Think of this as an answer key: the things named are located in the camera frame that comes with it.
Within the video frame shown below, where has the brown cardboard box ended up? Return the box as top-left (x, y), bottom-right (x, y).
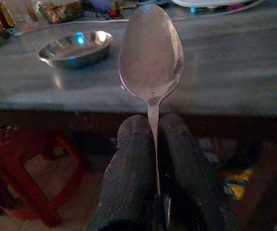
top-left (0, 0), bottom-right (16, 29)

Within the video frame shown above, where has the white plate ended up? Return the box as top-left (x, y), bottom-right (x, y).
top-left (172, 0), bottom-right (266, 8)

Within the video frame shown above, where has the silver metal spoon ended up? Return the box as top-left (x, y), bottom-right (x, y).
top-left (118, 3), bottom-right (185, 200)

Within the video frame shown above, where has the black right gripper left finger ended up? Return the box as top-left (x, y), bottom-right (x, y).
top-left (88, 114), bottom-right (157, 231)

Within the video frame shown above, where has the shallow steel bowl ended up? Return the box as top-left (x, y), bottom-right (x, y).
top-left (38, 30), bottom-right (113, 69)

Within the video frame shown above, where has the red plastic stool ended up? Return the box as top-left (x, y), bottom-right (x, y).
top-left (0, 125), bottom-right (91, 228)

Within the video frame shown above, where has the yellow and blue cloth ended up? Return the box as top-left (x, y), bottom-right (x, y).
top-left (221, 168), bottom-right (253, 200)

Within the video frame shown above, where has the clear plastic snack bag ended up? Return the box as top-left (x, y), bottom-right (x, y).
top-left (37, 0), bottom-right (84, 24)

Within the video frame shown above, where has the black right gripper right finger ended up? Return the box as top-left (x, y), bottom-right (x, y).
top-left (158, 114), bottom-right (238, 231)

